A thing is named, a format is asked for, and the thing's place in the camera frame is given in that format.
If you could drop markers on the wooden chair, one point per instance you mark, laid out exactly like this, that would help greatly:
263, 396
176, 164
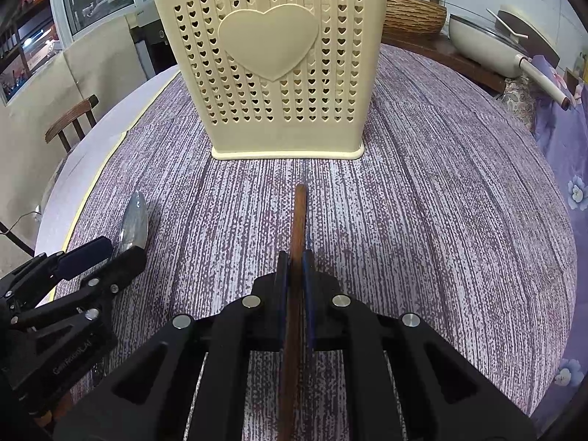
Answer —
69, 121

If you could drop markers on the woven wicker basket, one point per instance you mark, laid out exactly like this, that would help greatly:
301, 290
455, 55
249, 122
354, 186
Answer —
413, 16

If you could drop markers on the white frying pan with lid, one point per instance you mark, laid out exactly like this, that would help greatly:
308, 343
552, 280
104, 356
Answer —
477, 41

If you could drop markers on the white and brown pot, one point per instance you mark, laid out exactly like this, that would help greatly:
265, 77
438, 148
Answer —
537, 32

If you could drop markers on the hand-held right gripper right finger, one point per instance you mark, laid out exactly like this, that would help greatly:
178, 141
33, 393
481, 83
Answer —
308, 296

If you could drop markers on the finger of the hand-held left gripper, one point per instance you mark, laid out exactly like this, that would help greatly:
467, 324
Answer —
87, 255
124, 266

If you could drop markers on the white rice paddle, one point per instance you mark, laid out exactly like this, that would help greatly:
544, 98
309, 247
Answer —
507, 23

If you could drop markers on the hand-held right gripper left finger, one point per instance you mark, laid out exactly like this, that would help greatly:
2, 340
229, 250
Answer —
281, 287

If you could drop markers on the small steel spoon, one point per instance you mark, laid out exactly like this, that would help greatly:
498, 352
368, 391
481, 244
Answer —
134, 225

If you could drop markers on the purple striped tablecloth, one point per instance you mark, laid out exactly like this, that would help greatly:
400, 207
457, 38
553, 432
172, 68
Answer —
413, 216

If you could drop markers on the purple floral cloth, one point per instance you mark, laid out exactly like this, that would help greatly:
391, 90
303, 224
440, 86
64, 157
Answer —
565, 147

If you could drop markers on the cream perforated utensil holder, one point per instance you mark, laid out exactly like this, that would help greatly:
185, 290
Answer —
268, 46

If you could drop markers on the paisley patterned cloth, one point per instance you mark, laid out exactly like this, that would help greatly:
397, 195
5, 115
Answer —
519, 101

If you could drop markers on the brown wooden chopstick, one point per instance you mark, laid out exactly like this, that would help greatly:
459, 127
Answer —
287, 376

